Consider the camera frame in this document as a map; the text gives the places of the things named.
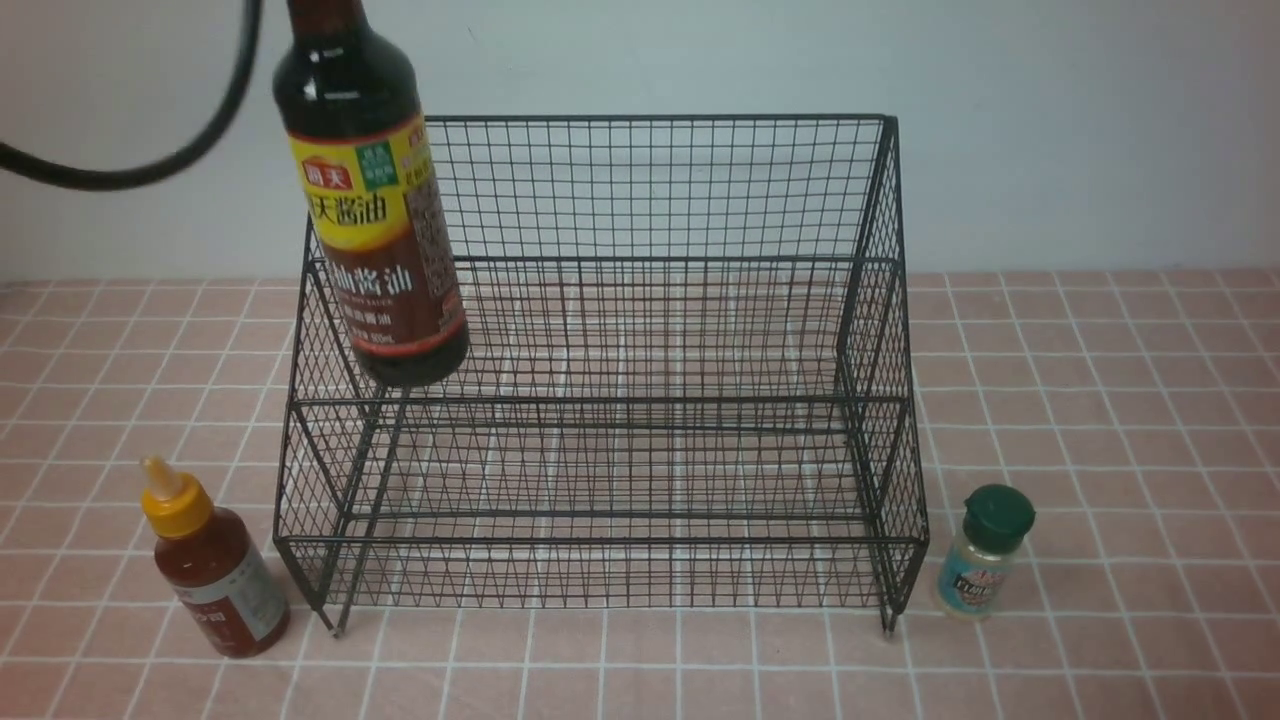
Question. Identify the dark soy sauce bottle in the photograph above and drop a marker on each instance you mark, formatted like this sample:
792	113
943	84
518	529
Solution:
350	105

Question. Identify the green-capped white pepper shaker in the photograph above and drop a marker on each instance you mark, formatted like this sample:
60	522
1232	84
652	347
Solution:
996	521

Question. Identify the yellow-capped red sauce bottle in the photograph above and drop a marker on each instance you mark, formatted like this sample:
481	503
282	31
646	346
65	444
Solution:
207	555

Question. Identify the pink checkered tablecloth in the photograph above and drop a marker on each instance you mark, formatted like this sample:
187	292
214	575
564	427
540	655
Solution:
1137	411

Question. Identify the black wire mesh rack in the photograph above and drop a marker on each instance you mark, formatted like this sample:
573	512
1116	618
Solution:
689	383

